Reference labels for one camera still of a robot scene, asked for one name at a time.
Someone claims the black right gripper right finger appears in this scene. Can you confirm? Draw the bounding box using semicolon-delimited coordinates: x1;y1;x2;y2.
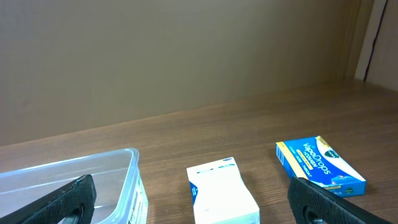
287;177;391;224

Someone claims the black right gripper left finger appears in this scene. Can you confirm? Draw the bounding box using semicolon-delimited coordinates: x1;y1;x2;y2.
1;174;96;224

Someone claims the blue VapoDrops box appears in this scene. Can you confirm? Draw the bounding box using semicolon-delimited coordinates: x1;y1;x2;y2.
275;136;367;197

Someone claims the white blue medicine box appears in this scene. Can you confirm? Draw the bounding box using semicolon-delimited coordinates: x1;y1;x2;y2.
187;157;260;224

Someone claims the clear plastic container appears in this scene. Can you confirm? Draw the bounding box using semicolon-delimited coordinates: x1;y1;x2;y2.
1;148;148;224

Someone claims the dark cable on wall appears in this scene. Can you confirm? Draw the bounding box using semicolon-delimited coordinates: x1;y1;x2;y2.
363;0;389;82

